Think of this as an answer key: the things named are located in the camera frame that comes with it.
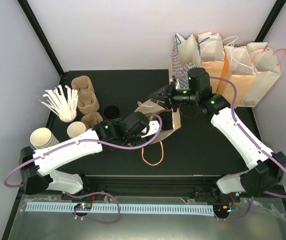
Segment brown pulp cup carrier stack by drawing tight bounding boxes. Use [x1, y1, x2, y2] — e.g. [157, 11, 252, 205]
[71, 75, 100, 115]

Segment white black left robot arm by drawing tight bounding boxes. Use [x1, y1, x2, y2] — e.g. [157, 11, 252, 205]
[19, 111, 163, 200]

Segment blue patterned paper bag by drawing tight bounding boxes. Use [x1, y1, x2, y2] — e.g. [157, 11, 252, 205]
[168, 33, 201, 89]

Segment black paper cup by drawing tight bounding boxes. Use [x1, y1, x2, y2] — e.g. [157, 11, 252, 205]
[103, 105, 120, 120]

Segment orange paper bag white handles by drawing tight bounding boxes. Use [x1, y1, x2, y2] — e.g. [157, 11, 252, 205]
[220, 40, 257, 107]

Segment cream paper bag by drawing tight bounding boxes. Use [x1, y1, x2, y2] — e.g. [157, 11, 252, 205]
[134, 99, 182, 167]

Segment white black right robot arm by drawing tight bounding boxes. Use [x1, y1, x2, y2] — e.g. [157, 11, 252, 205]
[149, 67, 286, 202]

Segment beige paper bag orange handles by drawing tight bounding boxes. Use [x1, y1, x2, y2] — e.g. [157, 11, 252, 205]
[239, 42, 286, 108]

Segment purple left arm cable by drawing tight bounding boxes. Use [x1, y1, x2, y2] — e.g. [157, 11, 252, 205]
[3, 114, 163, 188]

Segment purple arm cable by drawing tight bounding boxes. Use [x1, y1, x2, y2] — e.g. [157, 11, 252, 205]
[209, 76, 286, 198]
[3, 114, 163, 188]

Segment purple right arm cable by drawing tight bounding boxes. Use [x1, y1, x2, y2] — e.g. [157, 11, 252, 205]
[209, 76, 286, 198]

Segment kraft paper cup stack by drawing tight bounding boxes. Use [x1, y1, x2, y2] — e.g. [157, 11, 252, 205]
[29, 127, 60, 150]

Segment brown pulp carrier on table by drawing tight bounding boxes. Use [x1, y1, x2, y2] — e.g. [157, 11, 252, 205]
[81, 111, 103, 129]

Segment orange paper bag blue handles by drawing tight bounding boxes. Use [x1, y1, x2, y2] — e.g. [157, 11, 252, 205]
[196, 31, 226, 83]

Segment white cup of straws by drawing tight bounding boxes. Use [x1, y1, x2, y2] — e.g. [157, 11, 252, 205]
[40, 85, 79, 123]

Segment light blue cable duct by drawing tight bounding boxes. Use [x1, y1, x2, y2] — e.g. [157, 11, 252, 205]
[25, 202, 214, 217]

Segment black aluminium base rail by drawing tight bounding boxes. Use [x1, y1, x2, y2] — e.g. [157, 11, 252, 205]
[20, 174, 286, 203]

